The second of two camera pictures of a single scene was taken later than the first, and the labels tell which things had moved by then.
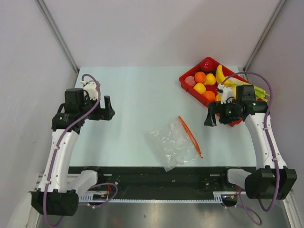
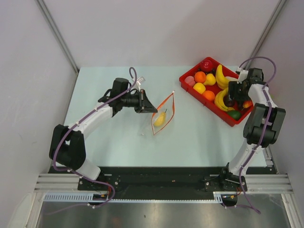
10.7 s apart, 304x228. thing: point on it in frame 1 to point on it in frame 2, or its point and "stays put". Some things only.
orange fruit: (200, 77) stays put
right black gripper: (210, 120) to (233, 86)
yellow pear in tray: (210, 80) stays put
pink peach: (190, 80) stays put
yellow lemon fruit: (200, 87) stays put
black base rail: (162, 180) stays put
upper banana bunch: (220, 77) stays put
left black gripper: (104, 114) to (144, 106)
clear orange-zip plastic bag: (173, 143) to (165, 112)
